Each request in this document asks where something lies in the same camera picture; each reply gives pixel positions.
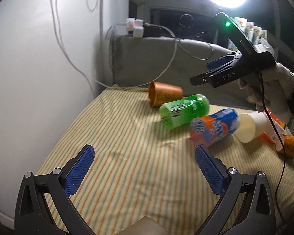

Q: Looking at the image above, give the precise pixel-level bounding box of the orange patterned metal cup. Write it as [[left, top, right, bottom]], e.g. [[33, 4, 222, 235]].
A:
[[148, 81, 183, 107]]

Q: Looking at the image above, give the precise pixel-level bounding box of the green drink cup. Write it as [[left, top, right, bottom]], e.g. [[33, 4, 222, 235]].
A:
[[159, 94, 210, 130]]

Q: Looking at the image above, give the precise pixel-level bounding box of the orange blue Arctic Ocean cup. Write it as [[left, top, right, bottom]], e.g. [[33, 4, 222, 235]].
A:
[[190, 108, 240, 147]]

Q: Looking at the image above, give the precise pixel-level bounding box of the white paper cup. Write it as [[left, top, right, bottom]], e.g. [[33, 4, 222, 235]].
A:
[[234, 111, 268, 143]]

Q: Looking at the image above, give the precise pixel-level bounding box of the small orange patterned cup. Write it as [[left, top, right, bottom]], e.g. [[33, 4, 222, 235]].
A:
[[283, 135, 294, 159]]

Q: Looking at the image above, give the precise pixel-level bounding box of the white gloved right hand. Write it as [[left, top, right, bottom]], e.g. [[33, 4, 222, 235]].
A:
[[237, 38, 294, 124]]

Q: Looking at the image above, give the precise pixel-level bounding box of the floral white pouch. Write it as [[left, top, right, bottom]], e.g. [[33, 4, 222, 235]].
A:
[[258, 30, 268, 44], [252, 25, 262, 45], [245, 21, 254, 41], [228, 17, 248, 52]]

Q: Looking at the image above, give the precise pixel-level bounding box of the red orange snack packet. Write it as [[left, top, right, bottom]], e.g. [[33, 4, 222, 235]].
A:
[[262, 111, 285, 152]]

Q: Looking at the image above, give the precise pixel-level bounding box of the green small packet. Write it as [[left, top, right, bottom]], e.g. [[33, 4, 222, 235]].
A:
[[287, 118, 294, 135]]

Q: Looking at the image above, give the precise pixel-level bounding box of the white power strip with plugs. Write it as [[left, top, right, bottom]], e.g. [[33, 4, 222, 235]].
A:
[[126, 18, 144, 38]]

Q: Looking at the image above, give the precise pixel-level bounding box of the black cable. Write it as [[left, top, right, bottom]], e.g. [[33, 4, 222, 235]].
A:
[[258, 70, 287, 223]]

